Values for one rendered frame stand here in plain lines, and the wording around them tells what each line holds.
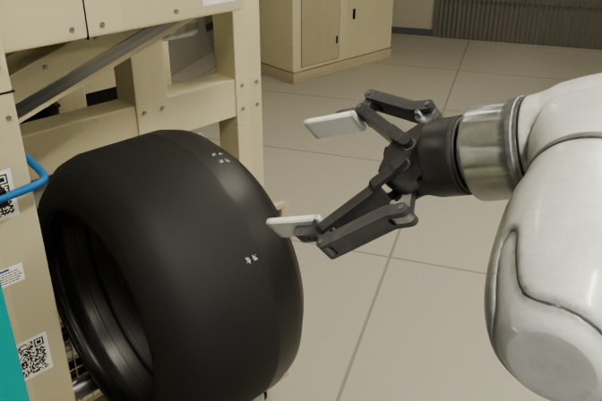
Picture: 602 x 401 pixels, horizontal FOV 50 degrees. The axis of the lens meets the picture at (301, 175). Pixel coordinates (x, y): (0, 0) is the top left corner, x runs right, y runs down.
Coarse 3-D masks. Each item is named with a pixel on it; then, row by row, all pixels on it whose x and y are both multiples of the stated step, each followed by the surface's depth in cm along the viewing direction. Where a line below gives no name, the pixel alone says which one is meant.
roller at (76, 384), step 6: (78, 378) 141; (84, 378) 141; (90, 378) 142; (78, 384) 140; (84, 384) 140; (90, 384) 141; (78, 390) 139; (84, 390) 140; (90, 390) 141; (78, 396) 139; (84, 396) 141
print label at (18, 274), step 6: (18, 264) 97; (0, 270) 95; (6, 270) 96; (12, 270) 97; (18, 270) 98; (0, 276) 96; (6, 276) 96; (12, 276) 97; (18, 276) 98; (24, 276) 99; (6, 282) 97; (12, 282) 97
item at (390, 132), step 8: (360, 104) 72; (360, 112) 71; (368, 112) 70; (368, 120) 69; (376, 120) 69; (384, 120) 68; (376, 128) 69; (384, 128) 67; (392, 128) 66; (384, 136) 69; (392, 136) 65; (400, 136) 64; (408, 136) 63; (400, 144) 64; (408, 144) 63
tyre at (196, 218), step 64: (64, 192) 114; (128, 192) 106; (192, 192) 109; (256, 192) 115; (64, 256) 143; (128, 256) 103; (192, 256) 103; (64, 320) 136; (128, 320) 150; (192, 320) 102; (256, 320) 109; (128, 384) 140; (192, 384) 106; (256, 384) 116
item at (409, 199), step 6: (414, 192) 61; (402, 198) 61; (408, 198) 61; (414, 198) 61; (408, 204) 60; (414, 204) 61; (408, 216) 59; (414, 216) 60; (396, 222) 60; (402, 222) 60; (408, 222) 60
